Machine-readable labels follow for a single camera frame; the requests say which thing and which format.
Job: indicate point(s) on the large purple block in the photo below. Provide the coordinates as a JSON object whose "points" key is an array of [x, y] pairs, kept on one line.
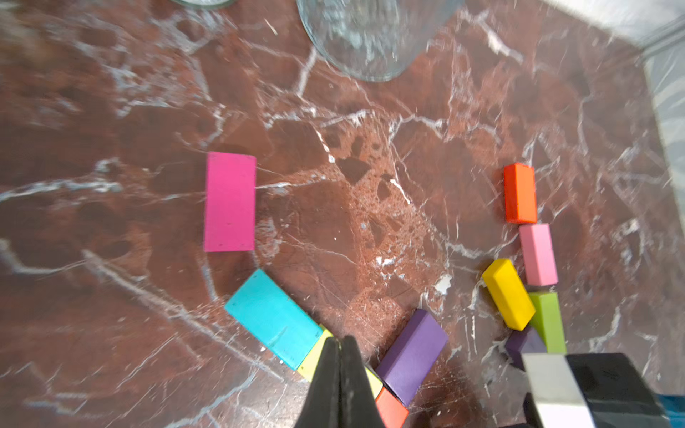
{"points": [[411, 357]]}

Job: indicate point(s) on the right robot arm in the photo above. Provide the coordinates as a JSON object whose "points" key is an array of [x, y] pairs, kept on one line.
{"points": [[594, 390]]}

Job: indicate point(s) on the light pink block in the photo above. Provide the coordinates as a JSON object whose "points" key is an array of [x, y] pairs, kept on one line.
{"points": [[539, 258]]}

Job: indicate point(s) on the small purple block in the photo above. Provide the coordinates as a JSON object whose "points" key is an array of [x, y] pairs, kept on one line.
{"points": [[523, 342]]}

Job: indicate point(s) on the yellow block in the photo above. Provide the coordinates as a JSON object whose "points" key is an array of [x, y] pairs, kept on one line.
{"points": [[509, 295]]}

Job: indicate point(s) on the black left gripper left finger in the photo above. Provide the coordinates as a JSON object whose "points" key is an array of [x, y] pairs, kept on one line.
{"points": [[322, 404]]}

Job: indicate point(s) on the lime green block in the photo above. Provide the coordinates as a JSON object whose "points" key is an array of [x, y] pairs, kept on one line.
{"points": [[308, 366], [547, 321]]}

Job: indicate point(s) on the teal block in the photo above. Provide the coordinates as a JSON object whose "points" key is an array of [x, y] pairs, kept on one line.
{"points": [[269, 314]]}

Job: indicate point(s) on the small red block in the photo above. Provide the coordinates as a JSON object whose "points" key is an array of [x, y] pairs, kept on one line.
{"points": [[392, 412]]}

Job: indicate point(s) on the long red block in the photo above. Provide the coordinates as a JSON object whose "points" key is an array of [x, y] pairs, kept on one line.
{"points": [[520, 194]]}

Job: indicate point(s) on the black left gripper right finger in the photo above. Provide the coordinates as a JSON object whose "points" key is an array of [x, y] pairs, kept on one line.
{"points": [[357, 403]]}

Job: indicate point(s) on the magenta block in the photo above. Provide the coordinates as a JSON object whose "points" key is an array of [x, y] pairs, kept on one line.
{"points": [[230, 209]]}

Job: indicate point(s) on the blue glass vase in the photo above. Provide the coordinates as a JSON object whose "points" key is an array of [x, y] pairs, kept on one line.
{"points": [[373, 41]]}

